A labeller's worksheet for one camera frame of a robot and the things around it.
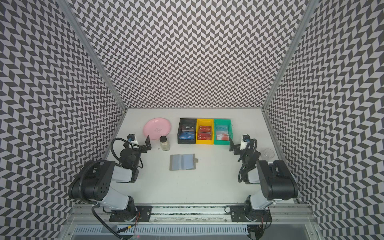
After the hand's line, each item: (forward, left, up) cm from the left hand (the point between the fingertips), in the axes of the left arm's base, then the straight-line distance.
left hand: (141, 136), depth 90 cm
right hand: (-2, -58, -1) cm, 58 cm away
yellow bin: (+9, -39, -8) cm, 41 cm away
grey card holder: (-12, -25, -10) cm, 30 cm away
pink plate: (+14, -4, -10) cm, 18 cm away
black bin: (+8, -26, -9) cm, 29 cm away
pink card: (+4, -51, -7) cm, 52 cm away
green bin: (+10, -52, -9) cm, 54 cm away
